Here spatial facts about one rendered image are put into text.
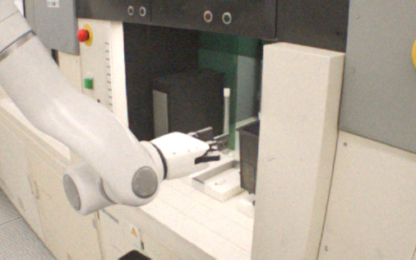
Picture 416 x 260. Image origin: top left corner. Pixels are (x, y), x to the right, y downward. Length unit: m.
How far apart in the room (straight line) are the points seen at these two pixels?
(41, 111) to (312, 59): 0.40
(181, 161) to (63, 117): 0.23
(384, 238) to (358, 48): 0.30
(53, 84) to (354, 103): 0.44
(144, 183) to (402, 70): 0.40
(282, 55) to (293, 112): 0.09
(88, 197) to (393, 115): 0.46
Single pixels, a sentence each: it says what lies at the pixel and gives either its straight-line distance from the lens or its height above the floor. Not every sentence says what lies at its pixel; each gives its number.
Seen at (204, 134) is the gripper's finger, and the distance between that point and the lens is 0.81.
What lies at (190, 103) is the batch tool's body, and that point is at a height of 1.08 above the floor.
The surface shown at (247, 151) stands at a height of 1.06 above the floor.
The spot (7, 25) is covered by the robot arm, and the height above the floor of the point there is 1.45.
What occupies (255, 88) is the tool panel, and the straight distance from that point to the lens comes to 1.88.
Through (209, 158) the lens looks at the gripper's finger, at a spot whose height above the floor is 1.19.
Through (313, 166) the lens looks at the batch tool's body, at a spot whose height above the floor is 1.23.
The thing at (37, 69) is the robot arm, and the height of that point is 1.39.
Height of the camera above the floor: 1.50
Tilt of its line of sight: 22 degrees down
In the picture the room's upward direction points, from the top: straight up
